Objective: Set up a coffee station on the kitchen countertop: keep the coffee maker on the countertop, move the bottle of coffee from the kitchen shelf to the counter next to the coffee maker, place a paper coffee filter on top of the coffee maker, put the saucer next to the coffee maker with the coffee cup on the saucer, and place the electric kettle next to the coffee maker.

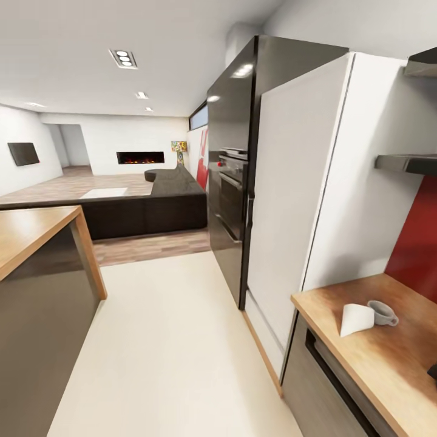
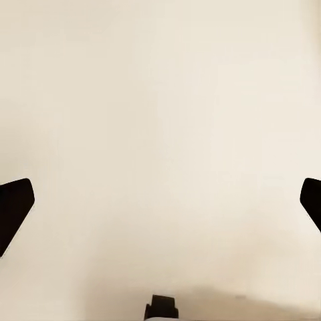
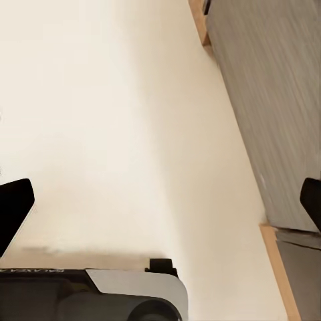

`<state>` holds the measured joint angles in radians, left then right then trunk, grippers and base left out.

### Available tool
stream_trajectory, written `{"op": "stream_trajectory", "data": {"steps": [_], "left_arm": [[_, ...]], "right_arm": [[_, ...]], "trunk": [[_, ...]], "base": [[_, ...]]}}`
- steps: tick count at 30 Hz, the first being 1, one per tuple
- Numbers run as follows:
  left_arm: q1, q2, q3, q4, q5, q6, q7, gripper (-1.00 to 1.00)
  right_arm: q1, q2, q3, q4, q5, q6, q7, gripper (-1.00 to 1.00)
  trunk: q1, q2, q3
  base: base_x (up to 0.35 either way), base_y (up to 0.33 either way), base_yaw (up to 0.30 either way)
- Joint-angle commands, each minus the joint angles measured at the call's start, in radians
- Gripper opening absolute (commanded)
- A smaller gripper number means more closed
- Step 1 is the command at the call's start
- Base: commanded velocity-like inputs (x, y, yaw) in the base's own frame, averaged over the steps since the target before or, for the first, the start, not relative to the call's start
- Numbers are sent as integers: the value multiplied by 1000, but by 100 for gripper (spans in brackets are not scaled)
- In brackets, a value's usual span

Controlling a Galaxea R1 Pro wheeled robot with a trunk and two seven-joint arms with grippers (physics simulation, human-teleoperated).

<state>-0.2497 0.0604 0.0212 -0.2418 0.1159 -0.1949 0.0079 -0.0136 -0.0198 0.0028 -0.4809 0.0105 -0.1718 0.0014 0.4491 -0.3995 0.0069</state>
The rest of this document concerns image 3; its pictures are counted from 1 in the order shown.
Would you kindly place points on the cabinet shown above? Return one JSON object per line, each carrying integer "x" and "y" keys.
{"x": 301, "y": 255}

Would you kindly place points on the dishwasher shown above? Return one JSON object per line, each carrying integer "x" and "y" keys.
{"x": 269, "y": 54}

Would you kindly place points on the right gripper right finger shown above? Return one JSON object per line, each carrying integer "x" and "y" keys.
{"x": 310, "y": 198}

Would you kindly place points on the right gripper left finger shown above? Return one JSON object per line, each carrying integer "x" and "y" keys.
{"x": 16, "y": 199}

